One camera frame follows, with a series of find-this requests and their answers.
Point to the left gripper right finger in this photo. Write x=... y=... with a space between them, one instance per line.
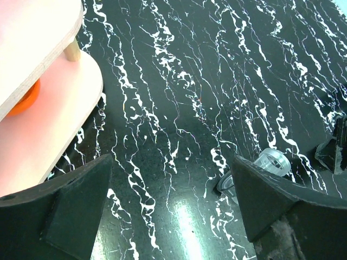
x=284 y=220

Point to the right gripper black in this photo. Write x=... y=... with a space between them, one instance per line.
x=332 y=153

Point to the orange plastic bowl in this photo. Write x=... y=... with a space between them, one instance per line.
x=27 y=101

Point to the pink three-tier wooden shelf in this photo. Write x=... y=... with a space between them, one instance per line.
x=38 y=41

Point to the clear elbow pipe fitting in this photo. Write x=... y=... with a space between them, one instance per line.
x=269 y=159

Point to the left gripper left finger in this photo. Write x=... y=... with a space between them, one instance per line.
x=59 y=218

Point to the black marble pattern mat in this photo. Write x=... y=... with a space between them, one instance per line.
x=187 y=86

